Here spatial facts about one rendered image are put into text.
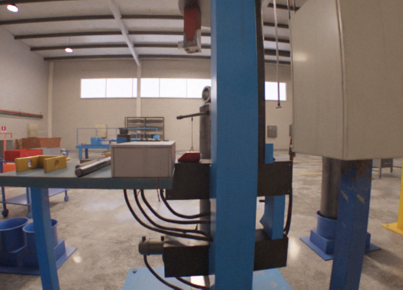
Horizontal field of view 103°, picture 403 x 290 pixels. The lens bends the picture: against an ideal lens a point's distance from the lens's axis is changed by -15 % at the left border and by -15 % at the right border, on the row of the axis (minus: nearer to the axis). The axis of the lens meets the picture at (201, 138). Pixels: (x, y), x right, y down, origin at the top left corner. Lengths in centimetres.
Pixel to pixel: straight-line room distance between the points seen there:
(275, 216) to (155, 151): 80
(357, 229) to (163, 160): 64
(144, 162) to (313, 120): 59
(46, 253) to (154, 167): 80
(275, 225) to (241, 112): 72
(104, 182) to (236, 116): 59
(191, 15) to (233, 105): 95
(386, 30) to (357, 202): 41
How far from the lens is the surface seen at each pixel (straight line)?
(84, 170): 87
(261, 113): 100
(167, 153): 74
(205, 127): 158
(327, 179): 227
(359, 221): 62
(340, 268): 69
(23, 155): 358
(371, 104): 49
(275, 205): 120
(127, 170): 78
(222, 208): 84
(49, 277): 139
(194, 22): 155
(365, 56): 50
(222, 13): 94
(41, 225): 125
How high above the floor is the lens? 123
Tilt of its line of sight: 1 degrees down
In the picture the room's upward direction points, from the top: straight up
